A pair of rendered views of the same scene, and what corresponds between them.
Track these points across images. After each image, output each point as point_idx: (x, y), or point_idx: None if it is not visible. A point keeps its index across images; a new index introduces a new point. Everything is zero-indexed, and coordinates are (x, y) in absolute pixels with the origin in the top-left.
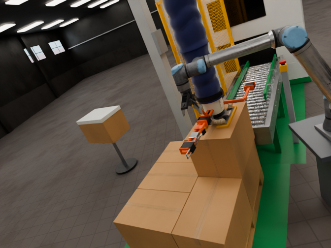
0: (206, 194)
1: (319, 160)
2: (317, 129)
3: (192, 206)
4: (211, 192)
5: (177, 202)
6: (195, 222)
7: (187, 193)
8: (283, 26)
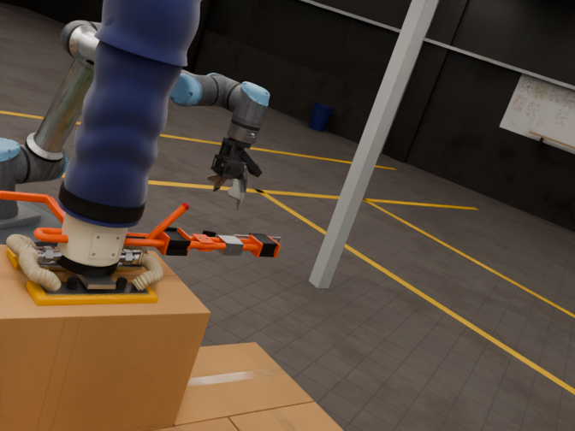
0: (205, 388)
1: None
2: (0, 226)
3: (247, 397)
4: (194, 383)
5: (268, 424)
6: (266, 380)
7: (234, 420)
8: (87, 22)
